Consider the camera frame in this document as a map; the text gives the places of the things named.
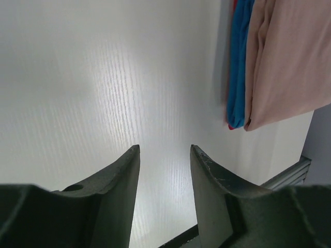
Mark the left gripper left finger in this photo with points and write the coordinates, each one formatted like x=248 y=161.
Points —
x=94 y=212

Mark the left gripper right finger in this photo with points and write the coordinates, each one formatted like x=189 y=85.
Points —
x=233 y=212

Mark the blue t-shirt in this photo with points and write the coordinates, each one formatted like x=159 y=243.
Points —
x=244 y=11

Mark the pink t-shirt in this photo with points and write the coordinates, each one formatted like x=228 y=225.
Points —
x=287 y=60

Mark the red t-shirt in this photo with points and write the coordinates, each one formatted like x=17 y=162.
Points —
x=234 y=44

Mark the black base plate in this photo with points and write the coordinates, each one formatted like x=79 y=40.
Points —
x=188 y=239

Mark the aluminium frame rail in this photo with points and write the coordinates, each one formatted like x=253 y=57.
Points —
x=294 y=175

